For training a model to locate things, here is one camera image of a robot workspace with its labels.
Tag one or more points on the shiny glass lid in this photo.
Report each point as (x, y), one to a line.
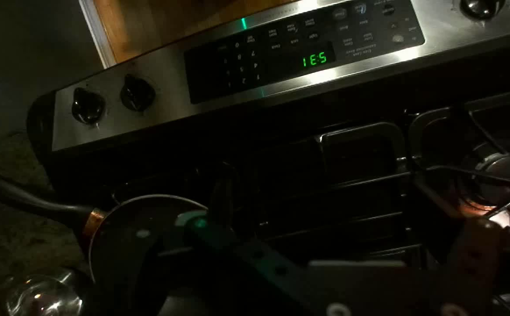
(44, 296)

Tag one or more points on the dark cabinet panel metal trim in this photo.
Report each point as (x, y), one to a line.
(19, 54)

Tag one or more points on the black stove knob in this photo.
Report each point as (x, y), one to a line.
(88, 106)
(137, 94)
(480, 6)

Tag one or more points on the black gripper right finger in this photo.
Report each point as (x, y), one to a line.
(473, 264)

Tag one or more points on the stainless steel gas stove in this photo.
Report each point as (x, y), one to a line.
(172, 104)

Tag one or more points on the grey burner cap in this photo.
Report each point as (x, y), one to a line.
(500, 168)

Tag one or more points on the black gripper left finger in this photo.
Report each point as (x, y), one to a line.
(254, 275)

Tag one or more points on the black frying pan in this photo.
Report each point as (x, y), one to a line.
(125, 247)

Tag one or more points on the black stove control panel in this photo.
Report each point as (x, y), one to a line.
(277, 59)

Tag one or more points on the black cast iron grate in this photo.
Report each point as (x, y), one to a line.
(398, 147)
(415, 134)

